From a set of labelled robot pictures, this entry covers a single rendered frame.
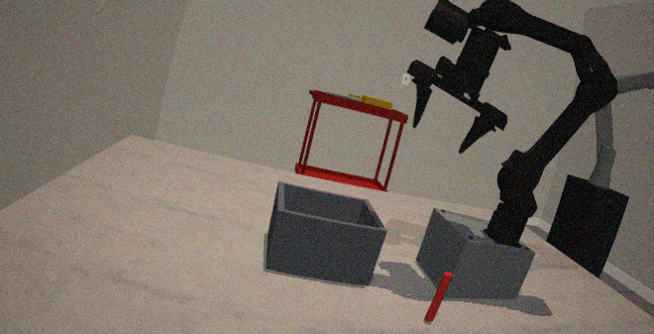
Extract red peg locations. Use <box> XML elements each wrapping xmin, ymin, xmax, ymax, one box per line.
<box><xmin>424</xmin><ymin>272</ymin><xmax>453</xmax><ymax>322</ymax></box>

